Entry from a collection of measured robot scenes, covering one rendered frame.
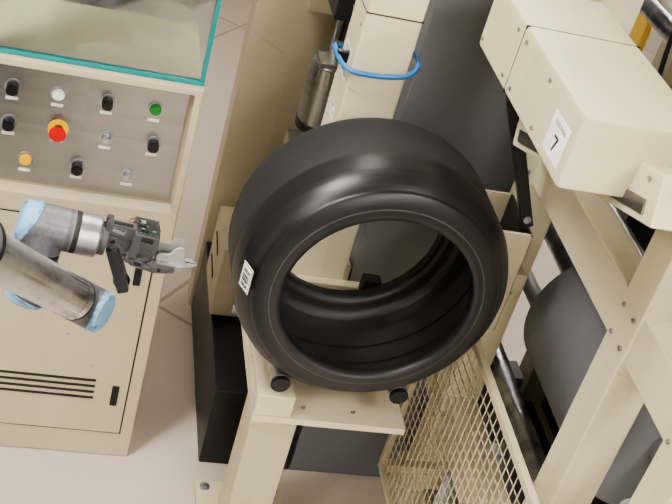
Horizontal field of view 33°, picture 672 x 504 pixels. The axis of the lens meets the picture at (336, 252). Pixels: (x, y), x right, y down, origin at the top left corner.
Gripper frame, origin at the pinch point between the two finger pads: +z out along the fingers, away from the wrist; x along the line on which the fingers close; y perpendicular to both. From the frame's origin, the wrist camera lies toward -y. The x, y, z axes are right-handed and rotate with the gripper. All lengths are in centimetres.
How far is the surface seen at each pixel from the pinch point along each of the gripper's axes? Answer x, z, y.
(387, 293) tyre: 16, 52, -5
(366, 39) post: 28, 26, 50
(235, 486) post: 28, 42, -89
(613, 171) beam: -34, 58, 63
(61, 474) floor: 47, -3, -114
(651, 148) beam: -34, 62, 70
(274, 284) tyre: -12.7, 14.9, 9.1
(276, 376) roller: -7.8, 25.5, -18.1
